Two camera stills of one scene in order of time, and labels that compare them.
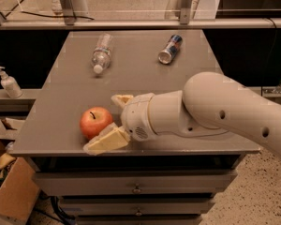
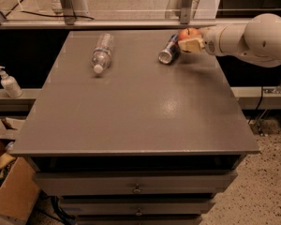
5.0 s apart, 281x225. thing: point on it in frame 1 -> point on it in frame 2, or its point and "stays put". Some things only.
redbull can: (170, 49) stays put
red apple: (94, 120) -> (188, 33)
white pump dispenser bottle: (9, 83) stays put
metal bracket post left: (67, 6) stays put
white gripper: (137, 115) -> (211, 39)
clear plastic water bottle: (101, 55) stays put
